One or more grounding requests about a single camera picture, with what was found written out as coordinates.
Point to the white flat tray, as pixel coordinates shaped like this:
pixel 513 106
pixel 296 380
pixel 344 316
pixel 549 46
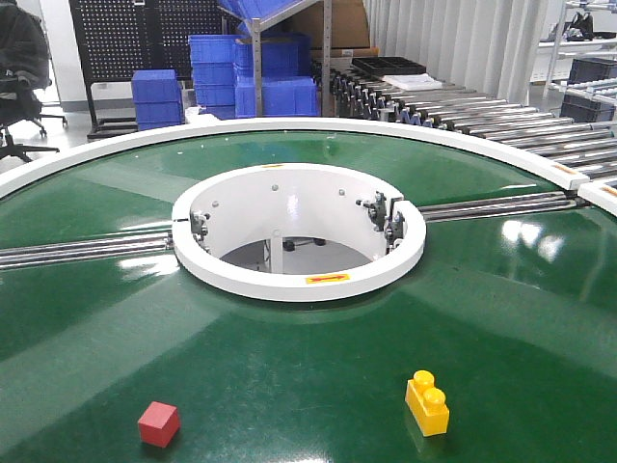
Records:
pixel 413 82

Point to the steel roller conveyor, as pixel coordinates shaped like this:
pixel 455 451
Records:
pixel 582 147

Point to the yellow two-stud toy brick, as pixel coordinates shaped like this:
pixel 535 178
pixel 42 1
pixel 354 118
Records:
pixel 427 403

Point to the tall blue bin stack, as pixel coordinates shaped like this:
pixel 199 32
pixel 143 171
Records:
pixel 213 73

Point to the dark grey crate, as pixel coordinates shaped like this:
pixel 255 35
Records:
pixel 591 75

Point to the black pegboard stand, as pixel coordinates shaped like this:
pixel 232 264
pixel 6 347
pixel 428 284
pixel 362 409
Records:
pixel 117 37

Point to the steel roller strip right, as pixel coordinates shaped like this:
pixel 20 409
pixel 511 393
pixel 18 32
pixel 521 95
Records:
pixel 512 205

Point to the steel roller strip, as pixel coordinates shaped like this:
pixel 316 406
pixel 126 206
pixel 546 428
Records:
pixel 512 205
pixel 130 244

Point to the white inner ring hub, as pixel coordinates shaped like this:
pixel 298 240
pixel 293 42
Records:
pixel 228 230

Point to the small blue bin stack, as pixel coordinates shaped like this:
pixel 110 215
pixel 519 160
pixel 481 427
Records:
pixel 157 98

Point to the steel roller strip left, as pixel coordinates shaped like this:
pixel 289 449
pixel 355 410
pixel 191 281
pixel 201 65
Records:
pixel 130 244

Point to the black office chair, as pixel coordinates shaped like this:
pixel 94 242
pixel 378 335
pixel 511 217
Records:
pixel 24 69

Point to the metal shelf rack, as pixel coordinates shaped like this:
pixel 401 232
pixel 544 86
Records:
pixel 258 18

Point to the white outer conveyor rim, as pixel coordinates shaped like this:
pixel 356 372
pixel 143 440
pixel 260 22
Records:
pixel 594 191

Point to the black compartment tray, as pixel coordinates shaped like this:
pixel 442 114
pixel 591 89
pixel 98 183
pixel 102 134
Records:
pixel 380 66

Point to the red cube block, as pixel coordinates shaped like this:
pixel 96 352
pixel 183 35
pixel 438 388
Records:
pixel 159 424

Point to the large blue bin stack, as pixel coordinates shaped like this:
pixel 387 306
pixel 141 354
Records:
pixel 287 86

